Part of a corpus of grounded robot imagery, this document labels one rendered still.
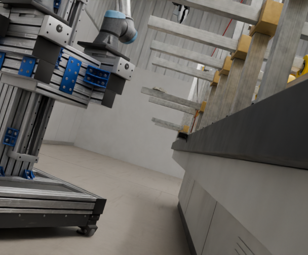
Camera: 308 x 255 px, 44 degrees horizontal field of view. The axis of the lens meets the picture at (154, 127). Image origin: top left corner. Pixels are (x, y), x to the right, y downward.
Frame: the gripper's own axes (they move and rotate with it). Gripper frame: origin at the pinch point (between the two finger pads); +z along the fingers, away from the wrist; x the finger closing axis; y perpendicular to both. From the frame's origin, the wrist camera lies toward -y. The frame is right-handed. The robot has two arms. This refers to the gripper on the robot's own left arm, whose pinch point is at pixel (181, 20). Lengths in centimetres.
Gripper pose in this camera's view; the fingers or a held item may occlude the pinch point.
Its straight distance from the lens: 221.6
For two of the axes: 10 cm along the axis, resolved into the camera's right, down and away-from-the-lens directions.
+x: -5.3, -2.0, -8.3
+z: -2.9, 9.6, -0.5
